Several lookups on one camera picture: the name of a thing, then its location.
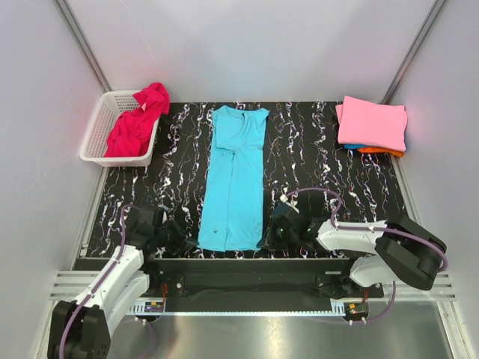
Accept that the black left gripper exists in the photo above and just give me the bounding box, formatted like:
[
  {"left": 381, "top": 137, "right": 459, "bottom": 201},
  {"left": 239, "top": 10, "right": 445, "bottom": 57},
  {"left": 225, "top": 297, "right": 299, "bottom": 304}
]
[{"left": 154, "top": 216, "right": 198, "bottom": 255}]

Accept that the cyan t shirt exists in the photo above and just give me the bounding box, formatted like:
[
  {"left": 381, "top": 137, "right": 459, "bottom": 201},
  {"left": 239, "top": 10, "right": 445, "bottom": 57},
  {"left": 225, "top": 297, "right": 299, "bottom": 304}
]
[{"left": 198, "top": 105, "right": 269, "bottom": 252}]

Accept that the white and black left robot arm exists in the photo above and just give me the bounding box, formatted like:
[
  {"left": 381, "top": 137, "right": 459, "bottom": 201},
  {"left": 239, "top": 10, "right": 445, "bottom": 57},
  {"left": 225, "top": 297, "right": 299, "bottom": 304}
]
[{"left": 47, "top": 204, "right": 198, "bottom": 358}]

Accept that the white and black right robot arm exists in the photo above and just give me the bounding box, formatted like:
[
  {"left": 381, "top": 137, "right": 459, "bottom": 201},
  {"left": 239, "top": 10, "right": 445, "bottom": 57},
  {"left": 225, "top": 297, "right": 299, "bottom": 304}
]
[{"left": 257, "top": 202, "right": 447, "bottom": 297}]

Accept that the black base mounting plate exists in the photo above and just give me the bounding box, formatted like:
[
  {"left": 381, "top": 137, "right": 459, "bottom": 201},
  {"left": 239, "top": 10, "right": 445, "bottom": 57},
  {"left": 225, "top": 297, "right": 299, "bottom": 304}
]
[{"left": 142, "top": 259, "right": 384, "bottom": 315}]

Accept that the black marbled table mat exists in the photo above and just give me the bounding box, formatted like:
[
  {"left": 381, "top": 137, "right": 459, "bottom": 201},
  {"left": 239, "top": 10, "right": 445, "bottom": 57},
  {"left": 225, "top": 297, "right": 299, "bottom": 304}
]
[{"left": 80, "top": 101, "right": 407, "bottom": 258}]

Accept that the red t shirt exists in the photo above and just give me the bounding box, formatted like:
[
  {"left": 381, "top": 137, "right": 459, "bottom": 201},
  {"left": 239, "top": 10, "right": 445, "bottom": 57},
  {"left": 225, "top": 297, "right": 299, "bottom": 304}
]
[{"left": 105, "top": 82, "right": 170, "bottom": 157}]

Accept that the blue folded t shirt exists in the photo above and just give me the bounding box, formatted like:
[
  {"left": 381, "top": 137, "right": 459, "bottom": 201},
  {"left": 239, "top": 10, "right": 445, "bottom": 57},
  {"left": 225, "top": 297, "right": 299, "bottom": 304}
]
[{"left": 344, "top": 144, "right": 367, "bottom": 150}]

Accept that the pink folded t shirt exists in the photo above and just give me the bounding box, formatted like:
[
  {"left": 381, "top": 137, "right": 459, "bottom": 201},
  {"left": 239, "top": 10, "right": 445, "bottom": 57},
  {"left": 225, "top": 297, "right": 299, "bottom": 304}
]
[{"left": 335, "top": 96, "right": 408, "bottom": 152}]

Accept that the white plastic basket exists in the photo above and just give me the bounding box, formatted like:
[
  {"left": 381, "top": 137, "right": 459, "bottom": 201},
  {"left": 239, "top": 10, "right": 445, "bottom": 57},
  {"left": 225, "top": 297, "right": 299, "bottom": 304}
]
[{"left": 79, "top": 90, "right": 159, "bottom": 168}]

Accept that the orange folded t shirt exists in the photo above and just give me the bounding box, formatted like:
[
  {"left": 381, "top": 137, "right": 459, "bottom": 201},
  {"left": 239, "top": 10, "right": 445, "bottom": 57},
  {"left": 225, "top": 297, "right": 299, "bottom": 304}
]
[{"left": 358, "top": 147, "right": 404, "bottom": 158}]

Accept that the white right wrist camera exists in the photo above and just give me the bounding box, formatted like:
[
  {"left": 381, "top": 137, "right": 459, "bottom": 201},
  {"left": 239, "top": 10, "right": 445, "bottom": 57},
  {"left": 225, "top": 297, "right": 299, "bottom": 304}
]
[{"left": 280, "top": 194, "right": 295, "bottom": 208}]

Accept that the white slotted cable duct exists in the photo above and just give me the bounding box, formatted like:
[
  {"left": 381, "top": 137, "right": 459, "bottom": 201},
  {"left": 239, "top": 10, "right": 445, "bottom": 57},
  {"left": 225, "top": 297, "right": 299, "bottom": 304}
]
[{"left": 127, "top": 301, "right": 165, "bottom": 316}]

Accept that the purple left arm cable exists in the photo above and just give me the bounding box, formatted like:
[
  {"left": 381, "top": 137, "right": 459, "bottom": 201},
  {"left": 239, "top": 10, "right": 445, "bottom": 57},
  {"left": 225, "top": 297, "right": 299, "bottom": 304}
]
[{"left": 58, "top": 203, "right": 158, "bottom": 359}]

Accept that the aluminium frame rail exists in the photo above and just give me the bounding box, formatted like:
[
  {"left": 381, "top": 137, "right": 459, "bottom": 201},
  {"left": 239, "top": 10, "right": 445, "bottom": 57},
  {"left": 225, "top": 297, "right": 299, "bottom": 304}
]
[{"left": 50, "top": 271, "right": 457, "bottom": 301}]

